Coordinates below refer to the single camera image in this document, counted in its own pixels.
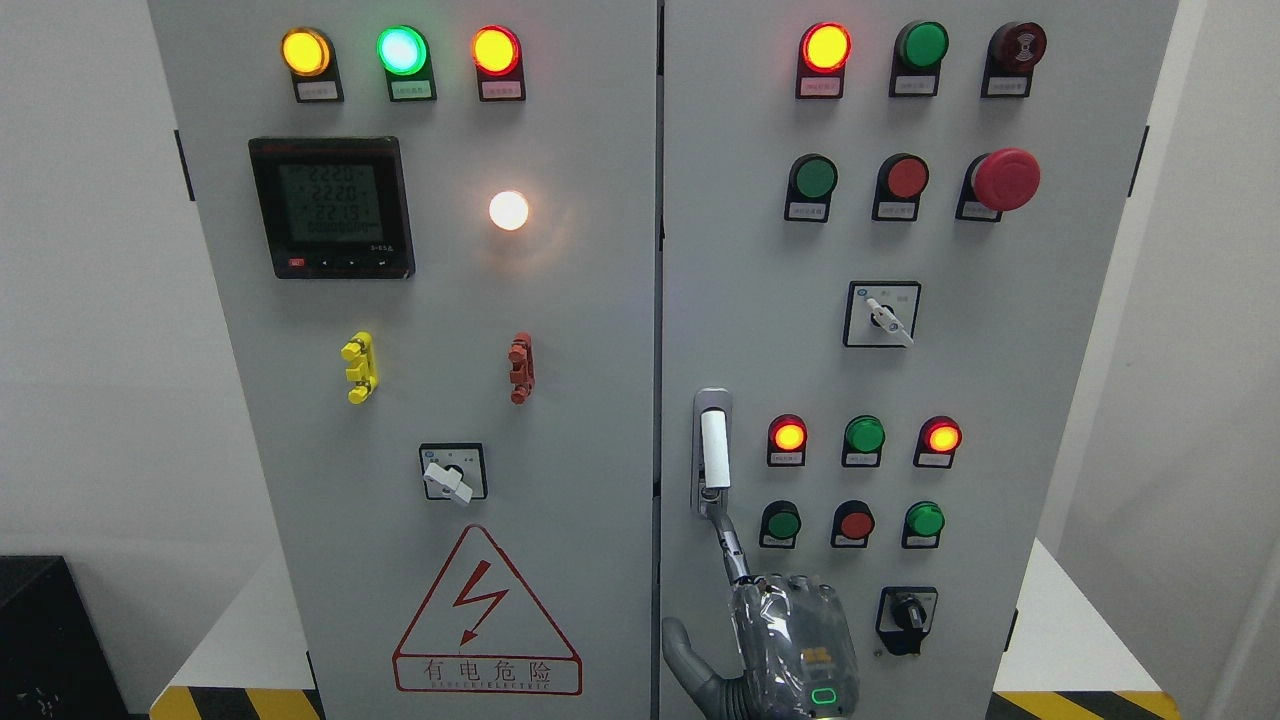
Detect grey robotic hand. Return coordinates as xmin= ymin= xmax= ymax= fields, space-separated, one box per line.
xmin=660 ymin=506 xmax=860 ymax=719

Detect silver door swing handle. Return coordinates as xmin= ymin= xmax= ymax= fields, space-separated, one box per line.
xmin=691 ymin=388 xmax=732 ymax=518

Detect right grey cabinet door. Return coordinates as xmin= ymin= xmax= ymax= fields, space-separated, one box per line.
xmin=660 ymin=1 xmax=1178 ymax=719

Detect grey cabinet door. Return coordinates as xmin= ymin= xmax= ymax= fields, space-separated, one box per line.
xmin=148 ymin=1 xmax=658 ymax=719
xmin=660 ymin=1 xmax=1178 ymax=719

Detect left grey cabinet door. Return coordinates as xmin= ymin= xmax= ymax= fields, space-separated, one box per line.
xmin=148 ymin=1 xmax=658 ymax=719

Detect orange indicator light right door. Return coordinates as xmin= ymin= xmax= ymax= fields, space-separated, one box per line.
xmin=794 ymin=20 xmax=852 ymax=100

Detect orange indicator light door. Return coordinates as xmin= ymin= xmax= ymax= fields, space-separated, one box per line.
xmin=794 ymin=20 xmax=852 ymax=100
xmin=471 ymin=26 xmax=526 ymax=102

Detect orange indicator light left door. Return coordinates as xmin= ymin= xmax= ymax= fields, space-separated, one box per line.
xmin=471 ymin=26 xmax=526 ymax=102

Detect green push button lower left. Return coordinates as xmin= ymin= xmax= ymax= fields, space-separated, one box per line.
xmin=758 ymin=500 xmax=803 ymax=550

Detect green push button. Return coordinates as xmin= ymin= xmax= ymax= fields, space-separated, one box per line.
xmin=758 ymin=500 xmax=803 ymax=550
xmin=901 ymin=501 xmax=946 ymax=550
xmin=783 ymin=152 xmax=838 ymax=223

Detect red push button lower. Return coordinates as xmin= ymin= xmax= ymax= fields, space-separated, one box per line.
xmin=829 ymin=500 xmax=876 ymax=550

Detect red push button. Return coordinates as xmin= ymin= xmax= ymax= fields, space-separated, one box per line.
xmin=870 ymin=152 xmax=931 ymax=222
xmin=829 ymin=500 xmax=876 ymax=550

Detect green push button lower right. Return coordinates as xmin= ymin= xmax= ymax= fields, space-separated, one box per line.
xmin=901 ymin=501 xmax=946 ymax=550

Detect orange indicator light middle left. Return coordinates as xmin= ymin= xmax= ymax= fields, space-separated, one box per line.
xmin=765 ymin=414 xmax=808 ymax=468

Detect green indicator light middle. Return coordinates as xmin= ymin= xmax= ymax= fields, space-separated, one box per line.
xmin=841 ymin=415 xmax=887 ymax=468

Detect white platform with hazard stripes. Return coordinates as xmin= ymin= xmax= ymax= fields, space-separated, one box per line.
xmin=150 ymin=544 xmax=1180 ymax=719

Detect orange indicator light middle right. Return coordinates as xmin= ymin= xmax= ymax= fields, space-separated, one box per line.
xmin=913 ymin=416 xmax=963 ymax=469

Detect red electric hazard warning sticker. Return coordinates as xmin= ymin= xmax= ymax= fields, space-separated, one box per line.
xmin=392 ymin=524 xmax=582 ymax=696

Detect red terminal connector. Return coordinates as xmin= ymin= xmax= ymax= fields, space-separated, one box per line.
xmin=507 ymin=332 xmax=536 ymax=405

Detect green push button upper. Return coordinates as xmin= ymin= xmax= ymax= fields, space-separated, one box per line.
xmin=783 ymin=152 xmax=838 ymax=223

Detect red push button upper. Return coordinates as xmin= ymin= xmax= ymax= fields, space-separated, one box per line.
xmin=870 ymin=152 xmax=931 ymax=222

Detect red emergency stop mushroom button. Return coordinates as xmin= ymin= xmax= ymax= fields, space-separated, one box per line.
xmin=955 ymin=147 xmax=1041 ymax=223

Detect yellow terminal connector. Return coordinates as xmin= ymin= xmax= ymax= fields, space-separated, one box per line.
xmin=340 ymin=331 xmax=379 ymax=405

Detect white lit indicator light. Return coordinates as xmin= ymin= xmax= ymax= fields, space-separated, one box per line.
xmin=488 ymin=190 xmax=530 ymax=232

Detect green indicator light top right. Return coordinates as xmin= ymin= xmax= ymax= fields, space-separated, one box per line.
xmin=890 ymin=20 xmax=950 ymax=97

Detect dark red buzzer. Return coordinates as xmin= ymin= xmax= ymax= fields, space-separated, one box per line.
xmin=980 ymin=20 xmax=1047 ymax=99

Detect black digital power meter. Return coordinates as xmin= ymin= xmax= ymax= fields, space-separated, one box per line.
xmin=248 ymin=136 xmax=415 ymax=279

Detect green lit indicator light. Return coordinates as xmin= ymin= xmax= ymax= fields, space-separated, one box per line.
xmin=376 ymin=24 xmax=436 ymax=102

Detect black box lower left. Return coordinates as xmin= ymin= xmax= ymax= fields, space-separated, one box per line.
xmin=1 ymin=556 xmax=129 ymax=719

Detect yellow indicator light top left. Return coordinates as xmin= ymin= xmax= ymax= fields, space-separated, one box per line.
xmin=280 ymin=27 xmax=344 ymax=102

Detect black selector switch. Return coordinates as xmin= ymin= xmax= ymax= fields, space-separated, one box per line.
xmin=876 ymin=585 xmax=940 ymax=656

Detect upper right white selector switch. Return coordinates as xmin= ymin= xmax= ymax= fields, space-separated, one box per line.
xmin=844 ymin=281 xmax=922 ymax=348

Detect left door white selector switch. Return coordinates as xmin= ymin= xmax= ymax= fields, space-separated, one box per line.
xmin=419 ymin=442 xmax=488 ymax=506

